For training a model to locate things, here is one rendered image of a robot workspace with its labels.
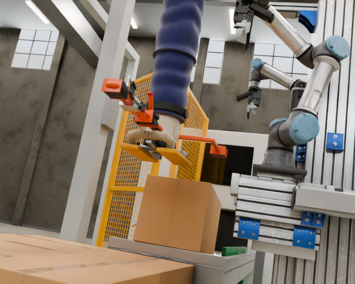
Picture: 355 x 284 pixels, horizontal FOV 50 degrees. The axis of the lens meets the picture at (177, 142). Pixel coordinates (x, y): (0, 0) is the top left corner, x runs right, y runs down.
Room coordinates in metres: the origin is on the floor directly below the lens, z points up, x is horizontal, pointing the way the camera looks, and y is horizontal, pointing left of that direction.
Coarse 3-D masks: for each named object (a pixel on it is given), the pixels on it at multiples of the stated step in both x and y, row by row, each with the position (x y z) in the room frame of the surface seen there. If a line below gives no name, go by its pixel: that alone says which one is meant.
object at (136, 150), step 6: (120, 144) 1.80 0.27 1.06; (126, 144) 1.79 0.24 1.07; (132, 144) 1.79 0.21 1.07; (138, 144) 1.87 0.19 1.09; (126, 150) 1.87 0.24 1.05; (132, 150) 1.84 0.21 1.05; (138, 150) 1.82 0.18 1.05; (144, 150) 1.86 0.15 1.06; (138, 156) 1.98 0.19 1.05; (144, 156) 1.95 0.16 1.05; (150, 156) 1.96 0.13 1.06; (156, 162) 2.09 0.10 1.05
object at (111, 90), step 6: (108, 78) 1.31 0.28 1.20; (120, 84) 1.30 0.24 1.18; (102, 90) 1.32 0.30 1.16; (108, 90) 1.31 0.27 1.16; (114, 90) 1.30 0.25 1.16; (120, 90) 1.30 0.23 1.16; (126, 90) 1.35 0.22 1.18; (114, 96) 1.36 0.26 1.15; (120, 96) 1.35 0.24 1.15; (126, 96) 1.36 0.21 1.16
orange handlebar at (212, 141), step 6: (108, 84) 1.29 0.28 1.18; (114, 84) 1.29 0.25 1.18; (138, 114) 1.59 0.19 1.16; (144, 114) 1.57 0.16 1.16; (180, 138) 1.93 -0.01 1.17; (186, 138) 1.92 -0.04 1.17; (192, 138) 1.91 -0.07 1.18; (198, 138) 1.90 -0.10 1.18; (204, 138) 1.89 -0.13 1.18; (210, 138) 1.89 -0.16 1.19; (216, 144) 1.98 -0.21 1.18; (216, 150) 2.08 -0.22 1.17
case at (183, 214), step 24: (144, 192) 2.32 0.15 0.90; (168, 192) 2.29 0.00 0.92; (192, 192) 2.25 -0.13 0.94; (144, 216) 2.30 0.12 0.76; (168, 216) 2.26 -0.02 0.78; (192, 216) 2.23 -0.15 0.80; (216, 216) 2.64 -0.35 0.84; (144, 240) 2.28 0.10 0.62; (168, 240) 2.24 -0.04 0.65; (192, 240) 2.21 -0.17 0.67
